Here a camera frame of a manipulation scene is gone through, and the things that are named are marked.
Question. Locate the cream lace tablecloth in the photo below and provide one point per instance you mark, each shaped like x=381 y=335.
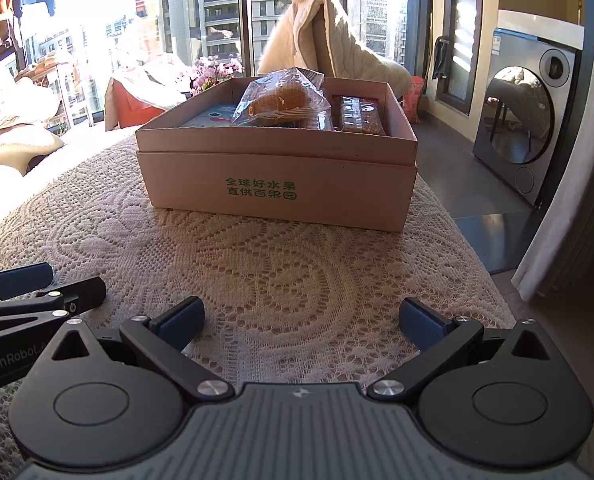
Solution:
x=277 y=270

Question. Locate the pink cardboard box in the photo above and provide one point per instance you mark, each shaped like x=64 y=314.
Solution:
x=277 y=190

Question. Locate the dark hanging cloth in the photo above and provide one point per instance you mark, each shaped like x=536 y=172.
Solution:
x=441 y=57

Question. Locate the pink dotted blanket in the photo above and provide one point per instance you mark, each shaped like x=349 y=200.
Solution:
x=7 y=105

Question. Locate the red cushion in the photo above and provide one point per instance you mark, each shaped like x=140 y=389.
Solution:
x=413 y=100

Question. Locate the clear wafer packet red ends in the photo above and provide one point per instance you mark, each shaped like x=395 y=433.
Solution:
x=359 y=115

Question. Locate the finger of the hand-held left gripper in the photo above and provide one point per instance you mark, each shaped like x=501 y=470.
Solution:
x=19 y=280
x=87 y=292

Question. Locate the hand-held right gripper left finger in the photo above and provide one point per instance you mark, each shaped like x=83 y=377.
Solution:
x=182 y=317

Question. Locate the pink flower plant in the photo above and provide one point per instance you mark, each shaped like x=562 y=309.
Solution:
x=212 y=72

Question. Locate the red plastic stool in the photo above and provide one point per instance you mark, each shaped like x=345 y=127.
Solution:
x=132 y=105

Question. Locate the clear bun packet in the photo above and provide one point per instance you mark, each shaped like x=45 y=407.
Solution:
x=282 y=100

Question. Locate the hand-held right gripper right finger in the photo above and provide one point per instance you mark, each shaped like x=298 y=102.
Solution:
x=422 y=322

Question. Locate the cream quilted blanket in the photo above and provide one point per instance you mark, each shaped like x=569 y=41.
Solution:
x=342 y=50

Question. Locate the clothes drying rack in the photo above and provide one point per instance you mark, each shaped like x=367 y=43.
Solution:
x=47 y=67

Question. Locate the grey washing machine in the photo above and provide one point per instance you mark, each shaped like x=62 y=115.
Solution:
x=522 y=110

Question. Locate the blue white snack packet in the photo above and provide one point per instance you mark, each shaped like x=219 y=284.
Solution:
x=212 y=115

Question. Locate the cream pillow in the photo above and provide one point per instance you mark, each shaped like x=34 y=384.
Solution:
x=12 y=152

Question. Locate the dark framed glass door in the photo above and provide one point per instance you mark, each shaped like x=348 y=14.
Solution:
x=459 y=35

